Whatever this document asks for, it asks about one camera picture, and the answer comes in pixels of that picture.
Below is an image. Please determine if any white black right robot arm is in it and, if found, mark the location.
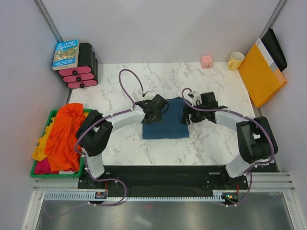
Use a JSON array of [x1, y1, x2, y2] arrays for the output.
[[181, 88, 278, 189]]

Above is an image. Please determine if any pink cube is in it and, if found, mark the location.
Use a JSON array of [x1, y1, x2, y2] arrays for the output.
[[200, 55, 213, 69]]

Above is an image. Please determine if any white grey document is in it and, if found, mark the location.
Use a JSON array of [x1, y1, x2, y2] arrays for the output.
[[256, 38, 278, 72]]

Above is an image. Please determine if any orange t shirt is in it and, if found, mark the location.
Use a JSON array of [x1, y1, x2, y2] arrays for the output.
[[45, 103, 85, 172]]

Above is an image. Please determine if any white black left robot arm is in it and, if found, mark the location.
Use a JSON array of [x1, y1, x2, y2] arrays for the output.
[[74, 94, 169, 188]]

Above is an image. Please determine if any magenta t shirt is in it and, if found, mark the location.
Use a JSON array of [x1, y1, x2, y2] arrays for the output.
[[34, 158, 51, 175]]

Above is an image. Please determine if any black pink drawer unit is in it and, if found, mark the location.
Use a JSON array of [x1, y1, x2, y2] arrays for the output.
[[58, 43, 98, 89]]

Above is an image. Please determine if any blue t shirt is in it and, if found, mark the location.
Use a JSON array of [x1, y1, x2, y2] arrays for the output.
[[142, 97, 189, 139]]

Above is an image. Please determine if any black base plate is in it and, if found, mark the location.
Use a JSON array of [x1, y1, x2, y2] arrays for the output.
[[78, 165, 248, 197]]

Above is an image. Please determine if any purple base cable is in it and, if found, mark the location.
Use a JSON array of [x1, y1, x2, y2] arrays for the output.
[[43, 178, 128, 218], [222, 172, 253, 208]]

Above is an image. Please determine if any yellow t shirt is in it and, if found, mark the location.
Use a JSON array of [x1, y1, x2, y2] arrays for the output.
[[31, 124, 53, 161]]

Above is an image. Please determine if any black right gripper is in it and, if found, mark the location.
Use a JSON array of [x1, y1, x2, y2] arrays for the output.
[[180, 102, 208, 125]]

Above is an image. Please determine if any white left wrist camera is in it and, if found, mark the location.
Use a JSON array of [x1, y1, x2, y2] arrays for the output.
[[142, 91, 156, 100]]

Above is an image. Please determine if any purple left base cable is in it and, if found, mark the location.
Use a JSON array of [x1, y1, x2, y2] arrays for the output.
[[43, 178, 128, 218]]

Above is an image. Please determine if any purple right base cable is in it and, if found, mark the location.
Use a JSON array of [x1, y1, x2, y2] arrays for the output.
[[222, 172, 253, 208]]

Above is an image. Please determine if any white slotted cable duct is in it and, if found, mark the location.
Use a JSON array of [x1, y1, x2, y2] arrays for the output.
[[44, 190, 233, 202]]

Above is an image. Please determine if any treehouse paperback book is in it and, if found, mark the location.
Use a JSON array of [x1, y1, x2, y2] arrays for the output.
[[52, 40, 80, 71]]

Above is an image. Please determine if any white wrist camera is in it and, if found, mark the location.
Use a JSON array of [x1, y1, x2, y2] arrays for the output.
[[188, 91, 202, 107], [142, 91, 156, 100]]

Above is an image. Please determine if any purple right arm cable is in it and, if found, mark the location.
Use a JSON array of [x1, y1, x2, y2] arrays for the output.
[[181, 88, 276, 177]]

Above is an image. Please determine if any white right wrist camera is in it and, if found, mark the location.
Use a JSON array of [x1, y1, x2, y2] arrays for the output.
[[188, 91, 202, 107]]

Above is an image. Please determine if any yellow mug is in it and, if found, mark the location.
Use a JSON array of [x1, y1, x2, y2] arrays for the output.
[[227, 51, 245, 71]]

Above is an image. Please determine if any orange folder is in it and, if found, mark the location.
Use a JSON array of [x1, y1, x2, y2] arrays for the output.
[[238, 43, 287, 108]]

